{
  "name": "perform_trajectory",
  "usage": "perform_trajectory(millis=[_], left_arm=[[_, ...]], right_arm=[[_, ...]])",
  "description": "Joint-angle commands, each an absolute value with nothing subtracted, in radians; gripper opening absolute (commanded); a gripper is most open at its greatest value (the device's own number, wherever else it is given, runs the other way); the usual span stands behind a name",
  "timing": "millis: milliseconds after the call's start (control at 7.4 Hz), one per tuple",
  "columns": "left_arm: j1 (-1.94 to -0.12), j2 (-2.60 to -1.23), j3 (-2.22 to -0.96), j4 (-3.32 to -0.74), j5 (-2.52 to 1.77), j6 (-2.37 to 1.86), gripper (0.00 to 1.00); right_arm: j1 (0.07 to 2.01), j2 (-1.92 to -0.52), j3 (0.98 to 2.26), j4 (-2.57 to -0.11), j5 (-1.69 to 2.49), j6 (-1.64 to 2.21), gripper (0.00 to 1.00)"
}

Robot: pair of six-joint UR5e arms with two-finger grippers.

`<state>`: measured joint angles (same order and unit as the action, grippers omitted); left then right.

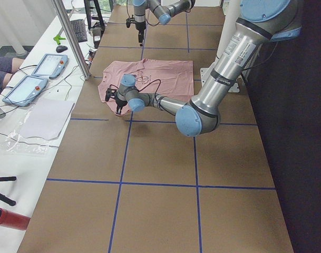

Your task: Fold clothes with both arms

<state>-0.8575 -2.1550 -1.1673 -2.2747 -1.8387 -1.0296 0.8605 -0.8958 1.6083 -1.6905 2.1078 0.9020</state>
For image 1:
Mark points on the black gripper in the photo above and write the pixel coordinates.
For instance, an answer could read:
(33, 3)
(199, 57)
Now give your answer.
(140, 26)
(119, 101)

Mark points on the pink snoopy t-shirt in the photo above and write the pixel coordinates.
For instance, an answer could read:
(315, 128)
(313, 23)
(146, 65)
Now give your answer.
(172, 79)

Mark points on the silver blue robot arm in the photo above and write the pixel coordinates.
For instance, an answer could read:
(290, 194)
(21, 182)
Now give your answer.
(258, 22)
(162, 13)

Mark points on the black box white label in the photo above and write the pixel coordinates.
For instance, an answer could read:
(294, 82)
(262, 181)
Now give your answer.
(96, 33)

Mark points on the black keyboard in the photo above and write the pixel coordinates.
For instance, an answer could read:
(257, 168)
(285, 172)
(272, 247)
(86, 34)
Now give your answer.
(79, 29)

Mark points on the white paper sheets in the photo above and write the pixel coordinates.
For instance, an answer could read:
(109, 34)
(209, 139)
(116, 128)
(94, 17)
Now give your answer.
(47, 119)

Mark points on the upper blue teach pendant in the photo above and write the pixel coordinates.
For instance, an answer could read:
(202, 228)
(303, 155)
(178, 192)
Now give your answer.
(51, 66)

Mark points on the blue teach pendant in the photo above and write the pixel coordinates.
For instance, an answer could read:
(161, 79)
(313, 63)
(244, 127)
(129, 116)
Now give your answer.
(51, 66)
(25, 91)

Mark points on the black computer mouse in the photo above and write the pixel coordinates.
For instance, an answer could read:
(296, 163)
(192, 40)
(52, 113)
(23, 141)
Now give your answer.
(61, 48)

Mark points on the green plastic part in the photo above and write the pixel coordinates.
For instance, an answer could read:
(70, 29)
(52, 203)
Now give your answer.
(58, 39)

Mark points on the lower blue teach pendant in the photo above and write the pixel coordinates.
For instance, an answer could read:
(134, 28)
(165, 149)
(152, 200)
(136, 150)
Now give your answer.
(25, 91)

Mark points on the clear plastic bag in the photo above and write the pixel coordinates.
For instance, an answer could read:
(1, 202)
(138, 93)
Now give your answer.
(16, 143)

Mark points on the seated person legs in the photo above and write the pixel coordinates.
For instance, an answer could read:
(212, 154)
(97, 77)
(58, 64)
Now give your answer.
(8, 66)

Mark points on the red cylinder bottle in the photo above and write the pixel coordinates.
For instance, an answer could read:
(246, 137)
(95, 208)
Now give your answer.
(13, 220)

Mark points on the aluminium frame post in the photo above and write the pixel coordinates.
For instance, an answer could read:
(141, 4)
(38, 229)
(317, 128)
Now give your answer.
(71, 37)

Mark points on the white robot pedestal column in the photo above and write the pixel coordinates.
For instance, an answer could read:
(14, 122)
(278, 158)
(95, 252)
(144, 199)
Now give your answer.
(226, 46)

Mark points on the black camera tripod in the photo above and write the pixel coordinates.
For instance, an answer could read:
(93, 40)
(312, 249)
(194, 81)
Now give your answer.
(5, 188)

